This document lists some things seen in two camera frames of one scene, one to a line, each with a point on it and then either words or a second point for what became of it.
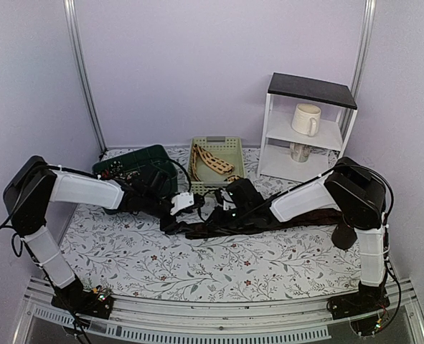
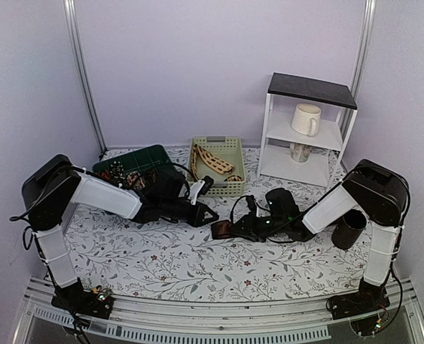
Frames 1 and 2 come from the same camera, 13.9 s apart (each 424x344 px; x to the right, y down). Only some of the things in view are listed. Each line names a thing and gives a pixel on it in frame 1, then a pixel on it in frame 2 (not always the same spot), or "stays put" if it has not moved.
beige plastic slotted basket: x=227 y=147 stays put
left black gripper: x=173 y=226 -> x=198 y=220
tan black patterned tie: x=214 y=163 stays put
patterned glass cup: x=299 y=153 stays put
